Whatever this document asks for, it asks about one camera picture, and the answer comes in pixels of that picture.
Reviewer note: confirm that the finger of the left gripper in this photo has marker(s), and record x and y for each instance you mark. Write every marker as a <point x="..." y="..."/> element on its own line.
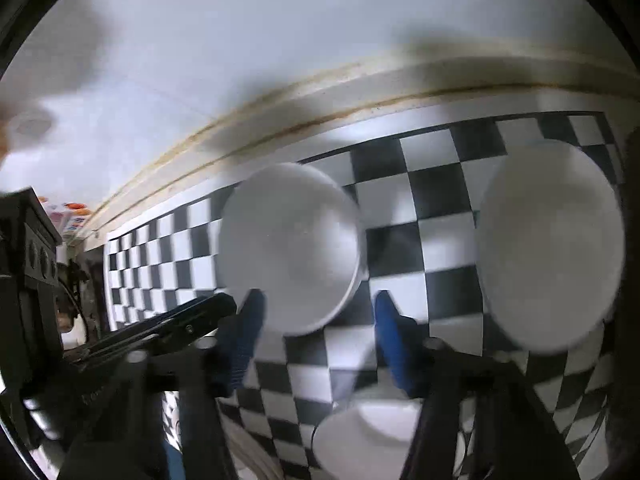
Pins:
<point x="165" y="332"/>

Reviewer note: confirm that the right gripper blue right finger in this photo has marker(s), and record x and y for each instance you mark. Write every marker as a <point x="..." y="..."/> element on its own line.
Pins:
<point x="401" y="341"/>

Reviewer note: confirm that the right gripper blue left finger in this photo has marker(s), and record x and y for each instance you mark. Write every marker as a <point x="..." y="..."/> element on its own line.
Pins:
<point x="237" y="339"/>

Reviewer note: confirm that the white bowl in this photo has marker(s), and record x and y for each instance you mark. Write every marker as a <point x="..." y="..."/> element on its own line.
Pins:
<point x="292" y="232"/>
<point x="368" y="440"/>
<point x="550" y="246"/>

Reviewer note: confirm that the black white checkered mat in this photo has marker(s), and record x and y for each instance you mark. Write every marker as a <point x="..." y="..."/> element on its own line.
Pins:
<point x="419" y="192"/>

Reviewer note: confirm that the colourful wall sticker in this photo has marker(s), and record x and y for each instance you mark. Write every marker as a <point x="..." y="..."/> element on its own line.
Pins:
<point x="67" y="218"/>

